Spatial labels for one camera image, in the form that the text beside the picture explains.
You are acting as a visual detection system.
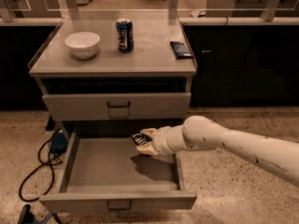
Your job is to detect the blue soda can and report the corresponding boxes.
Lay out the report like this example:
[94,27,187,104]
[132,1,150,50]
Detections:
[116,18,134,53]

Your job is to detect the dark blue snack packet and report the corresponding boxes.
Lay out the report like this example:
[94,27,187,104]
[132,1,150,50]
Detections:
[170,41,193,60]

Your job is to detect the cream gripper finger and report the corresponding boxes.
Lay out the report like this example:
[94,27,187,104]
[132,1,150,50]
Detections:
[140,128,157,139]
[136,142,159,156]

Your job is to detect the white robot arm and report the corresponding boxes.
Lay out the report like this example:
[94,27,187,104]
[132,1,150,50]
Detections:
[132,116,299,187]

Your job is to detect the open grey lower drawer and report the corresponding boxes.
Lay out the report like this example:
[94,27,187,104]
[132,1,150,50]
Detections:
[39,133,197,213]

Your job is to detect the black rxbar chocolate bar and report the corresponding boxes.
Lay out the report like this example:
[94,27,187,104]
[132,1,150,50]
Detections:
[131,133,151,146]

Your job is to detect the grey drawer cabinet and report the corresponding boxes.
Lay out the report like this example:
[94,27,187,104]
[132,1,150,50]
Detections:
[30,10,196,137]

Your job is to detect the blue power box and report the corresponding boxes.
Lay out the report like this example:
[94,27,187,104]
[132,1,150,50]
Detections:
[50,132,68,153]

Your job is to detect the white ceramic bowl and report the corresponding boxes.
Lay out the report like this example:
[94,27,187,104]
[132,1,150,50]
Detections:
[64,32,100,60]

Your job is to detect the black floor cable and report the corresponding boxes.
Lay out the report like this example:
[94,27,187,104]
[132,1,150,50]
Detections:
[18,138,64,203]

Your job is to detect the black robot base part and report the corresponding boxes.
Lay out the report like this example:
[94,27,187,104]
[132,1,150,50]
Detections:
[17,204,63,224]

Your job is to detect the clear glass partition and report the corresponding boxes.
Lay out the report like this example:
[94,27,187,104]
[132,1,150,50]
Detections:
[1,0,299,24]

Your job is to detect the closed grey upper drawer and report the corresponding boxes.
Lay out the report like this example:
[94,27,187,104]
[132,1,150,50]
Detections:
[43,92,191,121]

